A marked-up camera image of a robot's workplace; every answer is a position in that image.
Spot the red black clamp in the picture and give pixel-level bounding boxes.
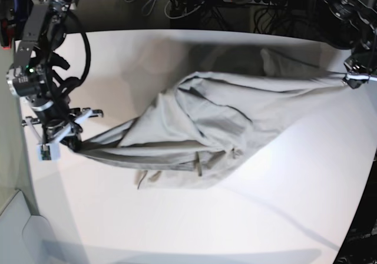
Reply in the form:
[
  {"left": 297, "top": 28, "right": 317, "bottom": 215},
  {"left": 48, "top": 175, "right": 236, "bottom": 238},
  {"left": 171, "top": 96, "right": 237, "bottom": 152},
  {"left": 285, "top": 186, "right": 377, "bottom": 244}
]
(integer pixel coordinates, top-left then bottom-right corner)
[{"left": 0, "top": 18, "right": 14, "bottom": 50}]

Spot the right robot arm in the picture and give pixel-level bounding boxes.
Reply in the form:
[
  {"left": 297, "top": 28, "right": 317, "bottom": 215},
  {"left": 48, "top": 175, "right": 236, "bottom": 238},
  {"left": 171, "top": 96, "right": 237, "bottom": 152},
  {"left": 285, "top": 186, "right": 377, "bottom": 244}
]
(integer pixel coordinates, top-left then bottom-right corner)
[{"left": 7, "top": 0, "right": 91, "bottom": 150}]

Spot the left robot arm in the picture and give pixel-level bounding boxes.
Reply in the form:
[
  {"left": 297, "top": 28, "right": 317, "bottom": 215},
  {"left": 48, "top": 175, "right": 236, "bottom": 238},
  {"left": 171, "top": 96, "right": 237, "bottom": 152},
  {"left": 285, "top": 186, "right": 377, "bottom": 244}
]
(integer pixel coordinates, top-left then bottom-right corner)
[{"left": 321, "top": 0, "right": 376, "bottom": 89}]

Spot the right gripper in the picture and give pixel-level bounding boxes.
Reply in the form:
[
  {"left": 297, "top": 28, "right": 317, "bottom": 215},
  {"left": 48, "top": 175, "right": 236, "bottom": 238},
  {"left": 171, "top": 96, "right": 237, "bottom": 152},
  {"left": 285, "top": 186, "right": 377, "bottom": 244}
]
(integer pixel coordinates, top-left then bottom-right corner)
[{"left": 35, "top": 101, "right": 83, "bottom": 146}]

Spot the beige t-shirt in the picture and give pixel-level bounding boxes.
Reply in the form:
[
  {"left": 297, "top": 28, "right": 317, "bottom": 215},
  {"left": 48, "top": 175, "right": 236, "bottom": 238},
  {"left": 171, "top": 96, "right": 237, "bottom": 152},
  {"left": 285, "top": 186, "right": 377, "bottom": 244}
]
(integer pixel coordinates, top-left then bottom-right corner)
[{"left": 78, "top": 48, "right": 350, "bottom": 190}]

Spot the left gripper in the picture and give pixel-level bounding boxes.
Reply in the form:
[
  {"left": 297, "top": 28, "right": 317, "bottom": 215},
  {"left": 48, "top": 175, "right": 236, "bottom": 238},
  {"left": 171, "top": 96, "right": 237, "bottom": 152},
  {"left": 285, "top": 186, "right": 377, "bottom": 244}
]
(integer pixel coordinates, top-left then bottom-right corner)
[{"left": 344, "top": 47, "right": 376, "bottom": 90}]

